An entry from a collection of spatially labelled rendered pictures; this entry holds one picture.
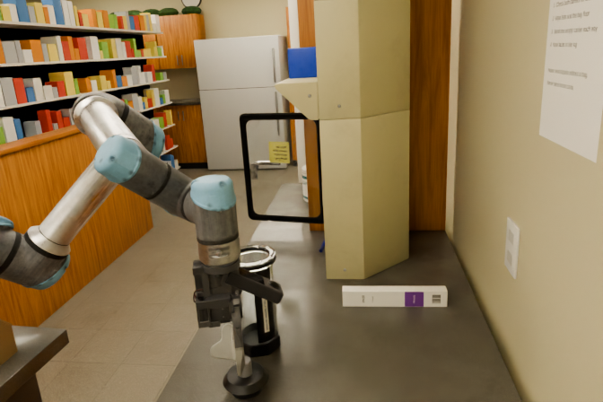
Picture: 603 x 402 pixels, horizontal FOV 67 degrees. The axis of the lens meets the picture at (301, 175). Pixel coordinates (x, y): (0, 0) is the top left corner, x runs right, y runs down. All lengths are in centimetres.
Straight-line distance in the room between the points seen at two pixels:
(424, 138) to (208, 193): 99
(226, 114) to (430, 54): 502
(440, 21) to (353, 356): 105
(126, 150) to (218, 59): 560
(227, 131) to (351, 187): 526
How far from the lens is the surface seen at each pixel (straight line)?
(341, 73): 122
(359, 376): 103
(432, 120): 162
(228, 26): 705
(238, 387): 98
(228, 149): 651
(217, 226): 81
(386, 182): 134
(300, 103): 123
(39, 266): 134
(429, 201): 169
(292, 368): 106
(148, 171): 83
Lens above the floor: 159
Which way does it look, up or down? 15 degrees down
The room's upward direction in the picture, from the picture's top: 3 degrees counter-clockwise
